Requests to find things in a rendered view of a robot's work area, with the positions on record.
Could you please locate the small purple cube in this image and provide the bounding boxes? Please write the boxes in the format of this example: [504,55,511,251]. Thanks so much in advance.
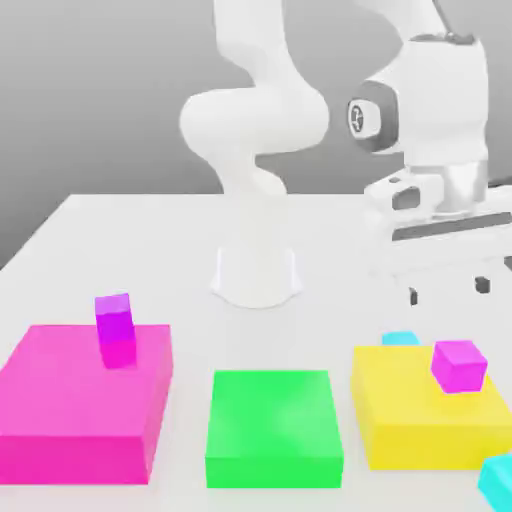
[94,292,136,347]

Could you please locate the small magenta cube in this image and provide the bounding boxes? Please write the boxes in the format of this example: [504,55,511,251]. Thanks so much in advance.
[430,339,489,395]
[99,340,138,370]

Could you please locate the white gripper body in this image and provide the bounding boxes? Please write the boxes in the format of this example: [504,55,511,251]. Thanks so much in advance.
[367,207,512,283]

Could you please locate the large green box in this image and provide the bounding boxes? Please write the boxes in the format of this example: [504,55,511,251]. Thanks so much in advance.
[204,369,345,490]

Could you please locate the large pink box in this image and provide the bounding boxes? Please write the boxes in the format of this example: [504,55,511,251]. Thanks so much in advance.
[0,323,174,486]

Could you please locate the small cyan cube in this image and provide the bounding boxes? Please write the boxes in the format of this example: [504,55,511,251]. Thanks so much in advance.
[381,330,422,348]
[477,453,512,512]

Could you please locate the large yellow box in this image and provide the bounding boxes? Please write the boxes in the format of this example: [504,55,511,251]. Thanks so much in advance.
[351,344,512,472]

